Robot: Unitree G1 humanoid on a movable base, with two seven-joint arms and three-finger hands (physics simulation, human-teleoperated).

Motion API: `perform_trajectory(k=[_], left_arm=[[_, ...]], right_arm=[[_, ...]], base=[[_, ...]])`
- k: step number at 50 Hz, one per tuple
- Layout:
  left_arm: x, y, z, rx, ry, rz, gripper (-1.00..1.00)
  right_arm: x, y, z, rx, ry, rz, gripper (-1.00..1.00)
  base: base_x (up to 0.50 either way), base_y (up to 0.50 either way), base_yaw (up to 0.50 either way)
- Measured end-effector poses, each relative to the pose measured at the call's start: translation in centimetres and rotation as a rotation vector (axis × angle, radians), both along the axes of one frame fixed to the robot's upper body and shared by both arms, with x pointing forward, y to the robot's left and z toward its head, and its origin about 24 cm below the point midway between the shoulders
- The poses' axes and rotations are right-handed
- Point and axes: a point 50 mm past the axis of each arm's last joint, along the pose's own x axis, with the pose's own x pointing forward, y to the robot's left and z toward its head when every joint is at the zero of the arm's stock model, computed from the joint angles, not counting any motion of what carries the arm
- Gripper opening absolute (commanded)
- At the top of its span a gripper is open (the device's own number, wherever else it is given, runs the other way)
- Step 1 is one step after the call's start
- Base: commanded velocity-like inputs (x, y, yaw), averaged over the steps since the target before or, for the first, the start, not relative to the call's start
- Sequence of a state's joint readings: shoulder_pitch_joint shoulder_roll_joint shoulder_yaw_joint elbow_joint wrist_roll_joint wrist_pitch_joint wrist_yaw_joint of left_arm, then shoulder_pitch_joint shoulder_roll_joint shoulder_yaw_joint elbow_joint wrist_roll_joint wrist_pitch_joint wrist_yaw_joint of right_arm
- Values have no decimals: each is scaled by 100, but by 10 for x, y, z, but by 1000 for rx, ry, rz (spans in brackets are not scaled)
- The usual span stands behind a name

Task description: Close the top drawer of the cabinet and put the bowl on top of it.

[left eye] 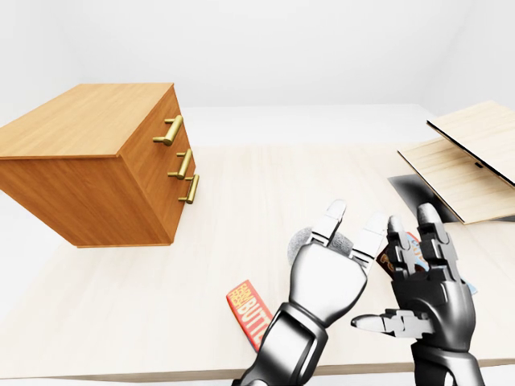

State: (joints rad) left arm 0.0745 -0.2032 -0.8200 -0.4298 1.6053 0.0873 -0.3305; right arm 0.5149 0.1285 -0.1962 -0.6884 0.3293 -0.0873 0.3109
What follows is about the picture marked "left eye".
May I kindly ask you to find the grey speckled bowl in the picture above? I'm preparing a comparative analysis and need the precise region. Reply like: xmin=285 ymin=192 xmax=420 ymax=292
xmin=286 ymin=226 xmax=356 ymax=268

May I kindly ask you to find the wooden cabinet drawer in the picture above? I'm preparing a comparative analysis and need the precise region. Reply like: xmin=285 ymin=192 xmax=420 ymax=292
xmin=159 ymin=150 xmax=197 ymax=245
xmin=117 ymin=84 xmax=185 ymax=195
xmin=141 ymin=121 xmax=192 ymax=224

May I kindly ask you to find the wooden cabinet with drawers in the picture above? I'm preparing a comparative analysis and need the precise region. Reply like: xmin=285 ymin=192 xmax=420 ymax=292
xmin=0 ymin=82 xmax=198 ymax=248

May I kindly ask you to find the pale wooden board, dark edge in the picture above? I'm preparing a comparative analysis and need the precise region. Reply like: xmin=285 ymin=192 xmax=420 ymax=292
xmin=426 ymin=99 xmax=515 ymax=187

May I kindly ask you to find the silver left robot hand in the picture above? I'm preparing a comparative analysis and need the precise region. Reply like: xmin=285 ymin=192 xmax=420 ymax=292
xmin=286 ymin=198 xmax=389 ymax=328

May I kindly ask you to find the blue and brown cookie box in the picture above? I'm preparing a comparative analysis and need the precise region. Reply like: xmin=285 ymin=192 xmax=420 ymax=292
xmin=376 ymin=231 xmax=480 ymax=295

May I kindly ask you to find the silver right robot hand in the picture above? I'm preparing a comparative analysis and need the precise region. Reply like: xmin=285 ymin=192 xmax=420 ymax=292
xmin=350 ymin=202 xmax=478 ymax=355

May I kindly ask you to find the red butter box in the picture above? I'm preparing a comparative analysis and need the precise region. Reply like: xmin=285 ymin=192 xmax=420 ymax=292
xmin=225 ymin=278 xmax=275 ymax=355

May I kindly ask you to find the brass drawer handle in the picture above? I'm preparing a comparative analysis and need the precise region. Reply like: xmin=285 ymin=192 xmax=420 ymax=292
xmin=152 ymin=114 xmax=185 ymax=146
xmin=177 ymin=174 xmax=200 ymax=206
xmin=167 ymin=148 xmax=194 ymax=181

